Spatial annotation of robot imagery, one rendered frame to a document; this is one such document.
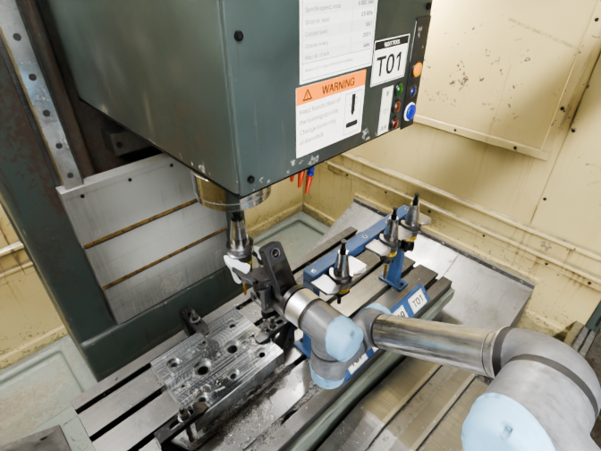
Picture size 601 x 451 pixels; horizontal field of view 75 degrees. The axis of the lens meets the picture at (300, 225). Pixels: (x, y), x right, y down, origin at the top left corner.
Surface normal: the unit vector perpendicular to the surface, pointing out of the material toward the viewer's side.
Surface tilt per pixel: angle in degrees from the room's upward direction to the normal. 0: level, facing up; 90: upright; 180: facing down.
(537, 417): 6
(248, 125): 90
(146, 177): 91
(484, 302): 24
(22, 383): 0
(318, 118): 90
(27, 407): 0
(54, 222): 90
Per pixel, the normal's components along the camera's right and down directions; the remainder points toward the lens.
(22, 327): 0.70, 0.41
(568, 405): 0.29, -0.56
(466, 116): -0.72, 0.40
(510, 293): -0.29, -0.58
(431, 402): 0.10, -0.86
